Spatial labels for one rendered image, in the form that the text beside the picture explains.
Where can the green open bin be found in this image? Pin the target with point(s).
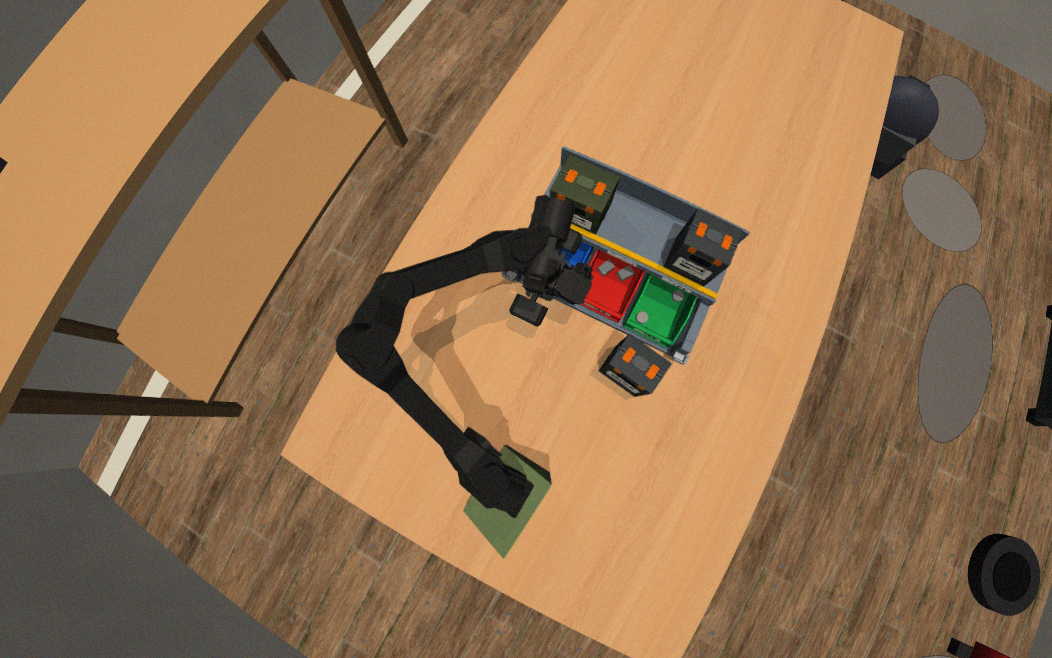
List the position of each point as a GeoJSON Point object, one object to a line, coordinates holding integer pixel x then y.
{"type": "Point", "coordinates": [666, 318]}

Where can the yellow flat bar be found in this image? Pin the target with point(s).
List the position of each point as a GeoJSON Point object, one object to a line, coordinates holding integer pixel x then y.
{"type": "Point", "coordinates": [645, 261]}

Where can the grey metal bin rack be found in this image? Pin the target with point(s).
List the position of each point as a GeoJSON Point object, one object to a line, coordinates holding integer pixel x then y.
{"type": "Point", "coordinates": [645, 220]}

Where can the red open bin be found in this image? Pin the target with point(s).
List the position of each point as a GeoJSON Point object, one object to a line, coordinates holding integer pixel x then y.
{"type": "Point", "coordinates": [610, 293]}

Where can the blue bin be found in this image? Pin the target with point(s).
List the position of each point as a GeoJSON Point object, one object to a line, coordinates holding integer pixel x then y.
{"type": "Point", "coordinates": [580, 254]}

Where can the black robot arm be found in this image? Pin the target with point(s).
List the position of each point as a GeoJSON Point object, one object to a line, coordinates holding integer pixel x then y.
{"type": "Point", "coordinates": [372, 347]}

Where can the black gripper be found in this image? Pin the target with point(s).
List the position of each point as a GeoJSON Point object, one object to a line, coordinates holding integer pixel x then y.
{"type": "Point", "coordinates": [528, 309]}

